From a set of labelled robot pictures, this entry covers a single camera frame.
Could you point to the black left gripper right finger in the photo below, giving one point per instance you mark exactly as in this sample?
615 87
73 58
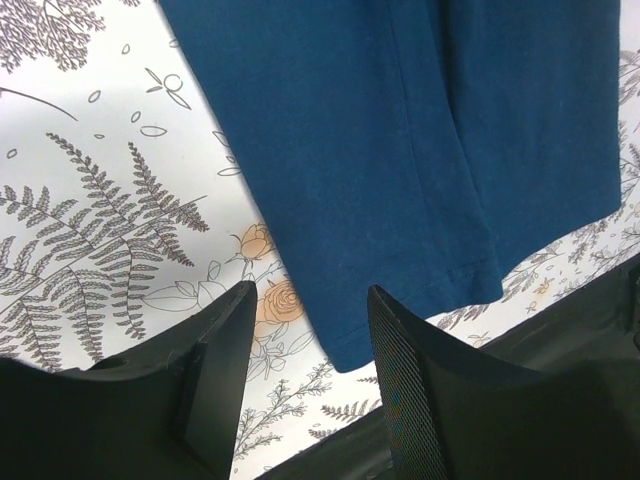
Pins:
555 398

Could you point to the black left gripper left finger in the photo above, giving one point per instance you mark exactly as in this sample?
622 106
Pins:
168 408

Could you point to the blue Mickey Mouse t-shirt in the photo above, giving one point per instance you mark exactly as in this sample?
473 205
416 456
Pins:
427 147

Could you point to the floral patterned table mat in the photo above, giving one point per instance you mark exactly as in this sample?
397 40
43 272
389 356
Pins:
124 210

